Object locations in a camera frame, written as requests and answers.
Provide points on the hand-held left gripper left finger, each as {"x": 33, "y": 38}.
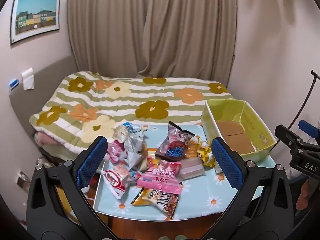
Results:
{"x": 92, "y": 161}

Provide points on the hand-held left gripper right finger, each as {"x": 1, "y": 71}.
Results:
{"x": 226, "y": 165}

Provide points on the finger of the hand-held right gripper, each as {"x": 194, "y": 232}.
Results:
{"x": 307, "y": 128}
{"x": 287, "y": 134}

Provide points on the yellow-green cardboard box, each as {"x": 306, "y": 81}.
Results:
{"x": 260, "y": 130}

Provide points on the pink striped-edge candy packet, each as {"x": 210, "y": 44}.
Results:
{"x": 160, "y": 177}

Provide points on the pink and white snack packet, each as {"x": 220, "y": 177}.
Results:
{"x": 116, "y": 153}

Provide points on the red and white snack packet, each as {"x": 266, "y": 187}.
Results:
{"x": 115, "y": 183}

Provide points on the light blue daisy tablecloth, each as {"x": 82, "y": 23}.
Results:
{"x": 212, "y": 195}

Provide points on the pale pink wrapped cake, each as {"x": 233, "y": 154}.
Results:
{"x": 191, "y": 171}

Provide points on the silver foil snack packet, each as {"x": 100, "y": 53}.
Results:
{"x": 132, "y": 150}

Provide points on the blue and white snack packet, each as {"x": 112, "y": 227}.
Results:
{"x": 125, "y": 130}

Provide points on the yellow plastic stool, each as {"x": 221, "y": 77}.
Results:
{"x": 62, "y": 197}

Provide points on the pink folded blanket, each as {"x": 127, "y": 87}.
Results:
{"x": 47, "y": 141}

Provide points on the dark packet with blue label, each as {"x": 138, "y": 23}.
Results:
{"x": 172, "y": 145}

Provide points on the green striped flower blanket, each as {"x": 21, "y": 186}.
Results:
{"x": 125, "y": 105}

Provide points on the yellow and brown snack packet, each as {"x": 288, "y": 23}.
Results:
{"x": 160, "y": 201}

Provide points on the beige curtain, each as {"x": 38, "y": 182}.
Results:
{"x": 150, "y": 30}

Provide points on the framed picture of houses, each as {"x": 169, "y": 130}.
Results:
{"x": 35, "y": 17}

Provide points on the wall socket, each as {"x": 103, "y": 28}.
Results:
{"x": 23, "y": 181}

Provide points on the white paper on wall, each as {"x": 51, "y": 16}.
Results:
{"x": 28, "y": 80}

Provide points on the blue and white wall tag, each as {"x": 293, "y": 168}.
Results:
{"x": 13, "y": 83}

